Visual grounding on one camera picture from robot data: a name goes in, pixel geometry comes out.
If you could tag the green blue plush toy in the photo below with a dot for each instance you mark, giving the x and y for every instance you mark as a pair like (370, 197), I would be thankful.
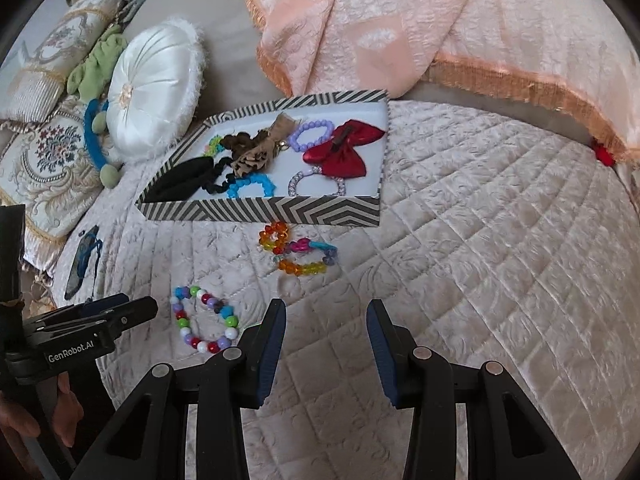
(89, 80)

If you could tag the round white satin pillow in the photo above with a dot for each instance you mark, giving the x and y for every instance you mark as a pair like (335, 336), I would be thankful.
(155, 88)

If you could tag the person's left hand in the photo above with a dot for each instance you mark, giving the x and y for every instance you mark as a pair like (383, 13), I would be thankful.
(17, 423)

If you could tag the black hair clip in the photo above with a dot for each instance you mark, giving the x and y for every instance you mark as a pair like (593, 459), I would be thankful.
(183, 180)

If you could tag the black scrunchie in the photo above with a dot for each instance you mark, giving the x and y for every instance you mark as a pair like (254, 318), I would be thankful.
(220, 177)

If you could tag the grey upholstered headboard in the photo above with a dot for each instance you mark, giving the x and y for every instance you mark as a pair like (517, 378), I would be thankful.
(231, 77)

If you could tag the dark phone with blue cord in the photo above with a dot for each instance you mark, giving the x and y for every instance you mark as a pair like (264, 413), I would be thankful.
(90, 245)

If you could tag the embroidered square cream pillow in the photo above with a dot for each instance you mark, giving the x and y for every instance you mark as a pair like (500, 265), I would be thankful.
(49, 171)

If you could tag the peach fringed blanket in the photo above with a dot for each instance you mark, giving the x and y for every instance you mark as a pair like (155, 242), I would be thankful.
(579, 57)

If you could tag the black white striped tray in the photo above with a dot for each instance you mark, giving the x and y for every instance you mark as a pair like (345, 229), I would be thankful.
(299, 197)

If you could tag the red satin bow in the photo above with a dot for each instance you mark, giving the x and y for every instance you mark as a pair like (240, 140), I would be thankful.
(337, 157)

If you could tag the brown scrunchie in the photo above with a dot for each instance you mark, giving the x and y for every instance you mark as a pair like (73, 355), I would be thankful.
(240, 143)

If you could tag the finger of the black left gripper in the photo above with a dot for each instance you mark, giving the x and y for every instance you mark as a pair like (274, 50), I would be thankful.
(95, 307)
(121, 313)

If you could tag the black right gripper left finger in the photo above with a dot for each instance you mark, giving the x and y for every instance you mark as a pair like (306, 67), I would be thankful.
(261, 348)

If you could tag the cream bolster pillow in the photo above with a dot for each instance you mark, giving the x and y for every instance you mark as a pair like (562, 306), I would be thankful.
(35, 89)

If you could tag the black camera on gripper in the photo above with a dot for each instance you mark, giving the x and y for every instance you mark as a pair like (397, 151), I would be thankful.
(11, 251)

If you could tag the leopard print tan bow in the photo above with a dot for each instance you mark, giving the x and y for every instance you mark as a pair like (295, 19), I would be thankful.
(259, 158)

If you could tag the red object under blanket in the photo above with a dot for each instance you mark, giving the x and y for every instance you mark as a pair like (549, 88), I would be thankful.
(602, 154)

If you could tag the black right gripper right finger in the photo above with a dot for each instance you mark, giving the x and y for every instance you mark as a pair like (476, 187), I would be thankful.
(400, 373)

